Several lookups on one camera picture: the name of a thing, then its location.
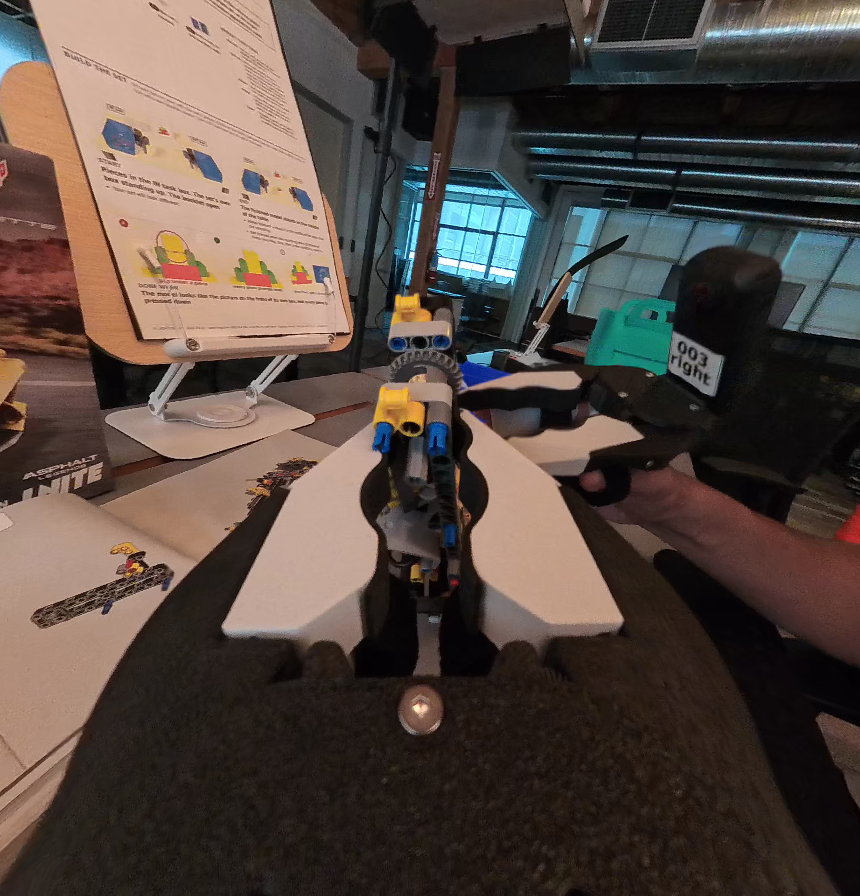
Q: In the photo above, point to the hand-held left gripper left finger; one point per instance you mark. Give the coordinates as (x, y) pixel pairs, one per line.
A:
(304, 560)

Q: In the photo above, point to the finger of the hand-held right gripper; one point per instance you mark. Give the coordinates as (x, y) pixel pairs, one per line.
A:
(584, 444)
(535, 385)

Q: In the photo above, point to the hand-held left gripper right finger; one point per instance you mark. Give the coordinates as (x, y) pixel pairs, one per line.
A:
(549, 560)

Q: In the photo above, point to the lego car chassis model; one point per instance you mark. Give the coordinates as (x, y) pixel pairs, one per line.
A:
(419, 420)

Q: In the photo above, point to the lego instruction booklet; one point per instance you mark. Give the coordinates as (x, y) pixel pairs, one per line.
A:
(66, 665)

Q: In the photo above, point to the person's right forearm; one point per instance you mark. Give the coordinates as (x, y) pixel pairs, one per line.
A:
(787, 574)

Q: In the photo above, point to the lego set box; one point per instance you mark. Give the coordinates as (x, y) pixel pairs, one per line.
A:
(38, 350)

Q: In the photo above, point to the person's right hand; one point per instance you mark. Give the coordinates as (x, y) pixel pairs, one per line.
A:
(661, 497)

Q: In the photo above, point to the blue plastic bin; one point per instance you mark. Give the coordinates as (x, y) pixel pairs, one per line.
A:
(486, 378)

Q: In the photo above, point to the teal tote bag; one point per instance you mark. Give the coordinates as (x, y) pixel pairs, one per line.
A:
(633, 336)

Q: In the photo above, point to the black monitor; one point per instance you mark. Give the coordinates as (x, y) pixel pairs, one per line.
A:
(815, 434)

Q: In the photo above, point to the red fire extinguisher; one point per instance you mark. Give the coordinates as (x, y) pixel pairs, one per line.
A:
(432, 264)

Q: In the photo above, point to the white board stand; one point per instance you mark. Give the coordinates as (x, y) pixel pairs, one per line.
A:
(213, 420)

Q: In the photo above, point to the white air vent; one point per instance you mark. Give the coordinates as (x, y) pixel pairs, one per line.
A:
(647, 21)

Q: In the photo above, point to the wooden post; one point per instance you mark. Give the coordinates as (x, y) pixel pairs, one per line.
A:
(433, 175)

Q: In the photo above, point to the metal air duct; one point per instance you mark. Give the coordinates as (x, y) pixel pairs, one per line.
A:
(787, 31)

